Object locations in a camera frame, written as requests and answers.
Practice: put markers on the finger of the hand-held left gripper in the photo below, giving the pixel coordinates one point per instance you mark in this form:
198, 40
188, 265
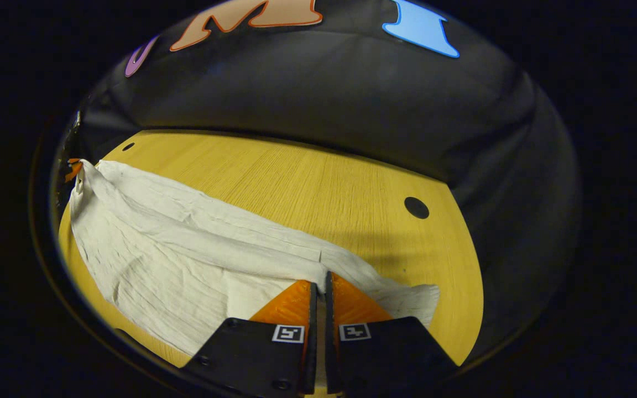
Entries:
73, 168

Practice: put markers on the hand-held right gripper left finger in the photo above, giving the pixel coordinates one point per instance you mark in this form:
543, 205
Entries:
310, 342

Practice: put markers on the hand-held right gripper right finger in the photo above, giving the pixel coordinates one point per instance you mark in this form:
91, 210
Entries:
332, 348

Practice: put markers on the cream white jeans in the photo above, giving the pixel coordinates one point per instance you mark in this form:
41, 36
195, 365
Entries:
175, 249

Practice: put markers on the black backdrop cloth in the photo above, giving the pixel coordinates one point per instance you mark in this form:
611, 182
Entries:
351, 99

